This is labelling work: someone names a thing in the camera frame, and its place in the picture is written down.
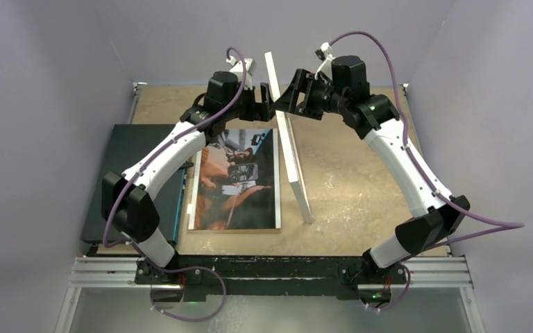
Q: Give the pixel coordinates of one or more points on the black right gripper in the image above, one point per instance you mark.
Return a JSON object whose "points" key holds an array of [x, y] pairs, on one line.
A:
{"points": [[307, 82]]}

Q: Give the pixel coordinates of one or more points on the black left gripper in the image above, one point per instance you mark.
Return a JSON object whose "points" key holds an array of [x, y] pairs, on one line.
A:
{"points": [[259, 112]]}

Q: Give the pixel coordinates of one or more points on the white wooden picture frame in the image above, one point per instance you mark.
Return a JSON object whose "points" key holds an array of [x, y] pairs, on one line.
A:
{"points": [[288, 145]]}

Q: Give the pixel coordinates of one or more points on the colour photo print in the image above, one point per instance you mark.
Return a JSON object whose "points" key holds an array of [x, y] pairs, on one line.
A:
{"points": [[237, 146]]}

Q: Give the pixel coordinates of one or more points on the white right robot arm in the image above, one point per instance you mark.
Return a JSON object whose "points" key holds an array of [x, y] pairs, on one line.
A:
{"points": [[341, 87]]}

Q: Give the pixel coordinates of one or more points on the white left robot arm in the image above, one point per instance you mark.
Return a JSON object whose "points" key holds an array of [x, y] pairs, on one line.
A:
{"points": [[127, 198]]}

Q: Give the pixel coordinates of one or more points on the brown backing board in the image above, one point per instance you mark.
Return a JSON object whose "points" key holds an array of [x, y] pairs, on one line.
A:
{"points": [[251, 206]]}

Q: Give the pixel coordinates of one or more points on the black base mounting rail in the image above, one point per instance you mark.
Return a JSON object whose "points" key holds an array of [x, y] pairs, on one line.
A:
{"points": [[343, 277]]}

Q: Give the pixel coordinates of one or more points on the aluminium extrusion rail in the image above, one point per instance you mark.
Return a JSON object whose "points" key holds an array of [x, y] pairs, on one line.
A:
{"points": [[120, 272]]}

